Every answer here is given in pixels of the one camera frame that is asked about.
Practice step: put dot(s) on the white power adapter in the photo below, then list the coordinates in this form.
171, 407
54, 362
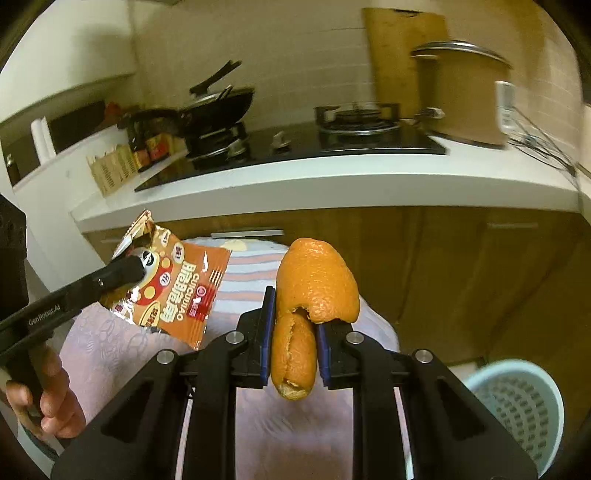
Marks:
504, 106

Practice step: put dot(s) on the printed tablecloth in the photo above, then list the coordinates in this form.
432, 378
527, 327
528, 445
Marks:
120, 341

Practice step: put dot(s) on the black wok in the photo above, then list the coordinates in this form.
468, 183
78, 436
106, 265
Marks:
221, 110

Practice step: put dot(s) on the wooden base cabinet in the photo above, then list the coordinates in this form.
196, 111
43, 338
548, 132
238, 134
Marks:
438, 277

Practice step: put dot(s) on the beige rice cooker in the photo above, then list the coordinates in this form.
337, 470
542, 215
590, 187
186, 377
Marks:
461, 101

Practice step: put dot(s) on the wicker basket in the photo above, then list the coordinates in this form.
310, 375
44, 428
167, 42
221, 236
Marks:
111, 173

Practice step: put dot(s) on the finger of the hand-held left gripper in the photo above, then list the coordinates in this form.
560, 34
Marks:
120, 274

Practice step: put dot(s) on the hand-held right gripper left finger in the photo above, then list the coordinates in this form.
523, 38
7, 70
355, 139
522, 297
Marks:
266, 350

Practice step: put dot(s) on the person's left hand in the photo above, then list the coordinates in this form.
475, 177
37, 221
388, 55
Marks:
57, 406

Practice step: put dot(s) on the light blue plastic basket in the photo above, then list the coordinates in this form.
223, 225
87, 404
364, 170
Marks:
517, 406

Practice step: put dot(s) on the black burner grate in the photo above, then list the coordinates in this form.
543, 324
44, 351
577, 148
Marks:
217, 143
358, 117

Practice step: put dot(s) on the wooden cutting board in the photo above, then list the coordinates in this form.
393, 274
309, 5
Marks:
397, 50

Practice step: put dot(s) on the orange peel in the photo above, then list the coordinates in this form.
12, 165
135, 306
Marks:
314, 281

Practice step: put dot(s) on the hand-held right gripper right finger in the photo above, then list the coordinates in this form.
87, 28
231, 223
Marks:
322, 360

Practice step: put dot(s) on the black glass gas hob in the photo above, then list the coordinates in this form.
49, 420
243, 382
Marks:
300, 154

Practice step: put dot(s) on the orange snack packet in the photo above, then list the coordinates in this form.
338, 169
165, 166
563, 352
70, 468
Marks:
184, 290

